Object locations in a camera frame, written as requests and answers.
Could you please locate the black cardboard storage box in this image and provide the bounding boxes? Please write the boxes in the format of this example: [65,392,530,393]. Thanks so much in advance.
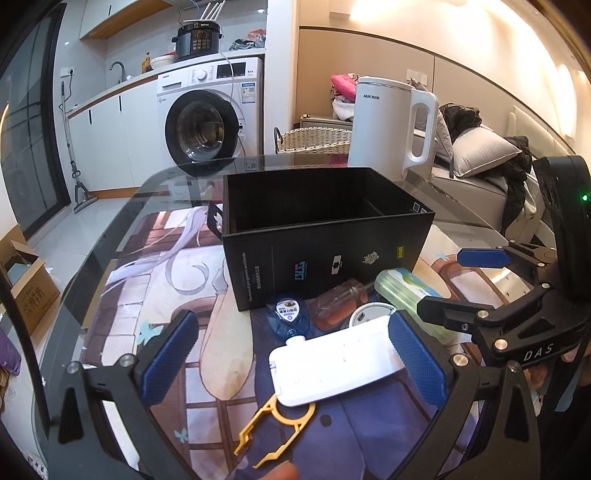
[207,167,436,312]

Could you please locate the white clothes pile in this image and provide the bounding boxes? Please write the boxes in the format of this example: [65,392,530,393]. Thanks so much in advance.
[332,97,356,123]

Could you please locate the purple cloth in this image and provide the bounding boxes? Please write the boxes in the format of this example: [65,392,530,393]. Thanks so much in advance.
[0,332,22,376]

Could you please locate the blue liquid bottle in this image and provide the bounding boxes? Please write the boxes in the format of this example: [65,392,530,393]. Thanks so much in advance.
[267,295,311,342]

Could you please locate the white kitchen cabinet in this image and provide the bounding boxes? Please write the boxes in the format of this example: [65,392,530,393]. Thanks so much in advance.
[67,71,160,190]

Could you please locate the dark cloth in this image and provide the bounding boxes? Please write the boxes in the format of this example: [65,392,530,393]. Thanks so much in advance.
[440,104,483,144]

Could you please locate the person's right hand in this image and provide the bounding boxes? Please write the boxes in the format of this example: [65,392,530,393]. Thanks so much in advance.
[561,351,591,386]

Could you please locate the printed table mat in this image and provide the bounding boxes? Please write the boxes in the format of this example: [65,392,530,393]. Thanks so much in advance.
[78,203,546,480]

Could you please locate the wicker basket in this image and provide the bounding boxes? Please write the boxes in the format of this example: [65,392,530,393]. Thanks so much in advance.
[274,127,354,155]

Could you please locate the black jacket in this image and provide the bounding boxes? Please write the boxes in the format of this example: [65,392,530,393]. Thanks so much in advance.
[501,135,536,234]

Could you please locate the flat mop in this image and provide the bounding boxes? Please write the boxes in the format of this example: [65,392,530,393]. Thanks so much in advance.
[59,82,99,213]

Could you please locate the pink cloth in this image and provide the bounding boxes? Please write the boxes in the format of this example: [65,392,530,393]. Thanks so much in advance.
[329,74,358,100]

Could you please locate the brown cardboard box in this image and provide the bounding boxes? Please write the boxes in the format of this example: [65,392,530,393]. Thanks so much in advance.
[0,237,61,335]

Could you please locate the round white container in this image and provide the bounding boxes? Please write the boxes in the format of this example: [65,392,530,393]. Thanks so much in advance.
[348,302,393,329]

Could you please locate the white electric kettle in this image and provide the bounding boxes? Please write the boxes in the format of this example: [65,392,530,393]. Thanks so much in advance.
[347,76,439,181]

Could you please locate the yellow plastic tool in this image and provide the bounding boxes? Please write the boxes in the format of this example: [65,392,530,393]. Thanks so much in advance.
[235,394,317,469]

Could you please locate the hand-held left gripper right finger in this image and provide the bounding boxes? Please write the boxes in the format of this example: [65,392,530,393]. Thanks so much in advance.
[388,310,543,480]

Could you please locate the white front-load washing machine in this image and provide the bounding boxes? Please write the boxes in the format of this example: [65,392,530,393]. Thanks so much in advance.
[157,58,265,178]

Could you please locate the clear plastic bottle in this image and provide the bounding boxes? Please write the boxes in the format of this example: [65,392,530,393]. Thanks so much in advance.
[315,278,379,330]

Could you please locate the person's left hand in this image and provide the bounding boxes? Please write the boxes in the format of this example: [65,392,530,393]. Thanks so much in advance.
[265,462,300,480]

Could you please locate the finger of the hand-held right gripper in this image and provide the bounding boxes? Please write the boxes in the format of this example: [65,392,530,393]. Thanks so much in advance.
[457,242,559,273]
[417,284,559,329]

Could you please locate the black electric pressure cooker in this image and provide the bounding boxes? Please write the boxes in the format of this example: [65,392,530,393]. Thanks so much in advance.
[172,18,223,61]

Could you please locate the grey sofa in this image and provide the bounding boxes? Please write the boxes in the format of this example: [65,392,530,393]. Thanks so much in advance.
[429,134,555,241]

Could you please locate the grey pillow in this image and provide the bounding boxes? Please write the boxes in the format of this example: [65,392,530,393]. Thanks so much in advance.
[450,124,522,178]

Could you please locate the white bottle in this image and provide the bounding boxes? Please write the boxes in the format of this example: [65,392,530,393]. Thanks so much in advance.
[269,316,407,408]

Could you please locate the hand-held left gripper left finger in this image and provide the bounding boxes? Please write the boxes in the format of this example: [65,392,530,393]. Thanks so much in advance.
[46,309,200,480]

